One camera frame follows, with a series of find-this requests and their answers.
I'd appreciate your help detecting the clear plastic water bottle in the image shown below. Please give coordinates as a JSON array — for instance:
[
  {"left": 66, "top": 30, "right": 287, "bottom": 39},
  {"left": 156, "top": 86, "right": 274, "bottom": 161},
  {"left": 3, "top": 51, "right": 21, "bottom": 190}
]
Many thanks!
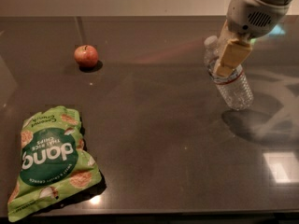
[{"left": 204, "top": 35, "right": 253, "bottom": 111}]

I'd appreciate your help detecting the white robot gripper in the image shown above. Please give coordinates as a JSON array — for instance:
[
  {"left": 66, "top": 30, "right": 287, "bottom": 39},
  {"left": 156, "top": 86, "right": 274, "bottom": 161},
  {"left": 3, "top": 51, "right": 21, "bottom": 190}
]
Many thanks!
[{"left": 213, "top": 0, "right": 290, "bottom": 77}]

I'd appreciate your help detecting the red apple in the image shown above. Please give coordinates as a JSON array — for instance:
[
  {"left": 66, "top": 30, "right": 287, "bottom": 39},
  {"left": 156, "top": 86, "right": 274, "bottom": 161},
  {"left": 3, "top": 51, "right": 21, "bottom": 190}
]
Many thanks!
[{"left": 74, "top": 45, "right": 98, "bottom": 68}]

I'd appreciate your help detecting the green rice chips bag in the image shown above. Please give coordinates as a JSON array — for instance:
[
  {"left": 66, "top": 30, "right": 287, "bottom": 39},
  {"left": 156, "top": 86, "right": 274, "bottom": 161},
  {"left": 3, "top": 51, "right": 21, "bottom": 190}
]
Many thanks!
[{"left": 7, "top": 106, "right": 103, "bottom": 222}]

